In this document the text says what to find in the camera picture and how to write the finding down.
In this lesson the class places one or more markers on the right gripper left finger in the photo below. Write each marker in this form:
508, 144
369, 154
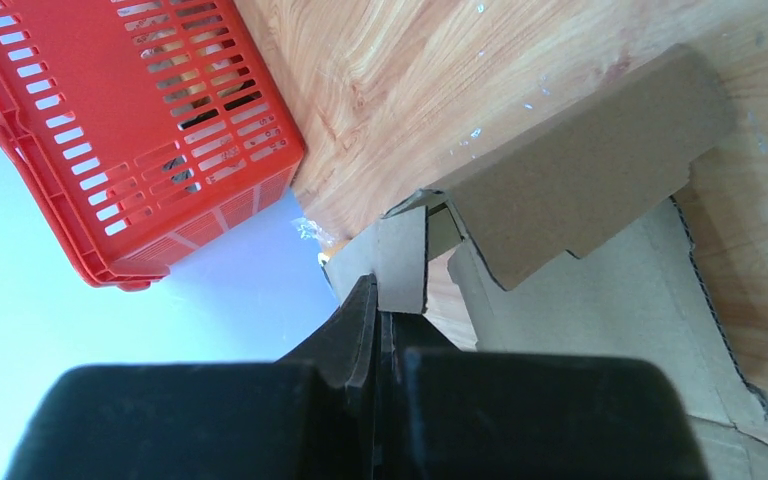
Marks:
308, 415

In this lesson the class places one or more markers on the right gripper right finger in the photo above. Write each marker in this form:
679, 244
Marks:
472, 415

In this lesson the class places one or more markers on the red plastic shopping basket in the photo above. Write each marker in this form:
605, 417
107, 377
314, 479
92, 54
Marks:
143, 129

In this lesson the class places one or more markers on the cardboard box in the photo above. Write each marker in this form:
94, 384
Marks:
566, 240

